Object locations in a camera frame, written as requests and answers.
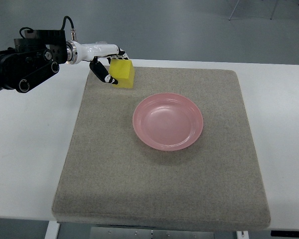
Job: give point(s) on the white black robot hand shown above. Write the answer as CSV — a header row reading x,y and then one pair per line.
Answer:
x,y
91,53

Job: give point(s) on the yellow foam block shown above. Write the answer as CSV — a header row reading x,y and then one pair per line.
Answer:
x,y
123,71

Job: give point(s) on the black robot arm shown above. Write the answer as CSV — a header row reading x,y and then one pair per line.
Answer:
x,y
35,57

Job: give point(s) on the pink plate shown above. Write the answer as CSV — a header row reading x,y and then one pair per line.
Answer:
x,y
168,122

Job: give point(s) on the beige fabric mat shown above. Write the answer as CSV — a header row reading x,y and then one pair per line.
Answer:
x,y
110,177

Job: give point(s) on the white table leg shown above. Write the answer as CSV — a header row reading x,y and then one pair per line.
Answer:
x,y
52,230

